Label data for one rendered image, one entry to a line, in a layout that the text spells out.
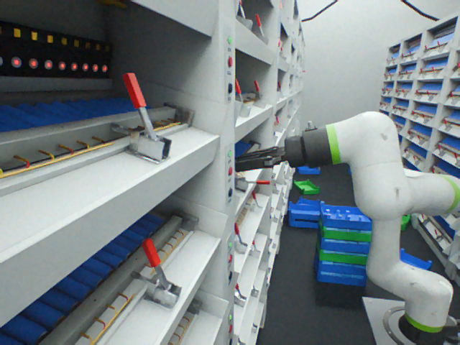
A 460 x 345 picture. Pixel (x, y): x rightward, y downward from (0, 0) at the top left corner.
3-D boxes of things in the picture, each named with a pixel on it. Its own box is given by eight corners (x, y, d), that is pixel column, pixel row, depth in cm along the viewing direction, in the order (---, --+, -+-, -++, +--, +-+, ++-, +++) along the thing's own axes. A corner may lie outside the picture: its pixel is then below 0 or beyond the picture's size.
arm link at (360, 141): (386, 116, 66) (395, 97, 56) (398, 167, 64) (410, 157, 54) (325, 129, 71) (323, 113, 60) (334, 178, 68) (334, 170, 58)
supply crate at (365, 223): (366, 215, 183) (369, 204, 180) (376, 231, 164) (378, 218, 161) (319, 212, 188) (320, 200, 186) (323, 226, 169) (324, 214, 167)
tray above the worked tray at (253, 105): (269, 116, 113) (280, 81, 108) (228, 149, 57) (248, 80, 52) (223, 101, 116) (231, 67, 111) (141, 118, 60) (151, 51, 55)
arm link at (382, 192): (403, 178, 84) (448, 169, 76) (412, 216, 82) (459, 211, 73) (338, 173, 61) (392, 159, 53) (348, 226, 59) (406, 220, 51)
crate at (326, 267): (359, 257, 193) (361, 247, 190) (367, 276, 174) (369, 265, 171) (315, 253, 198) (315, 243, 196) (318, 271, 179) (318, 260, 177)
